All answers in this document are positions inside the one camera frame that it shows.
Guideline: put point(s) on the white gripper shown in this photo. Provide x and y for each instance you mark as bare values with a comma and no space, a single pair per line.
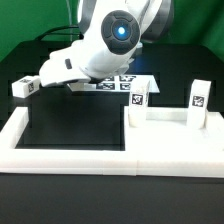
71,64

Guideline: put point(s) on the white square tabletop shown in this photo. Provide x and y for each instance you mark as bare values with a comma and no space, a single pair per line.
160,129

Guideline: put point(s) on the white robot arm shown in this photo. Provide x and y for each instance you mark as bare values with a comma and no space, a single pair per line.
111,31

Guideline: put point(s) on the white U-shaped fence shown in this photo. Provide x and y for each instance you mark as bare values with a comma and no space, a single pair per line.
100,162

